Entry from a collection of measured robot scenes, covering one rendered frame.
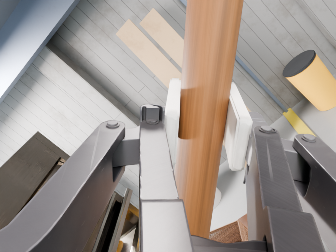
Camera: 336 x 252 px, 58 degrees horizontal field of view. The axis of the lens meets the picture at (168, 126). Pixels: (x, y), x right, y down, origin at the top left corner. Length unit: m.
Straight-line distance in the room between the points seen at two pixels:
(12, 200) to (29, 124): 3.03
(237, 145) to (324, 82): 3.48
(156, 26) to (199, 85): 3.38
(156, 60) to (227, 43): 3.38
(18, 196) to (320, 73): 3.00
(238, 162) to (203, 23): 0.07
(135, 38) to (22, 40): 1.21
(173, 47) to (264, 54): 1.15
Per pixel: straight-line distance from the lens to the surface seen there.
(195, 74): 0.17
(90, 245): 1.80
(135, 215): 2.21
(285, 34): 4.00
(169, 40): 3.52
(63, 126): 4.49
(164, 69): 3.54
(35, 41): 3.66
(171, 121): 0.15
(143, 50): 3.57
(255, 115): 0.18
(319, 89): 3.63
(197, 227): 0.22
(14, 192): 1.74
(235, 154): 0.16
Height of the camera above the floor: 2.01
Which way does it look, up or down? 15 degrees down
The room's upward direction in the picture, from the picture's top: 48 degrees counter-clockwise
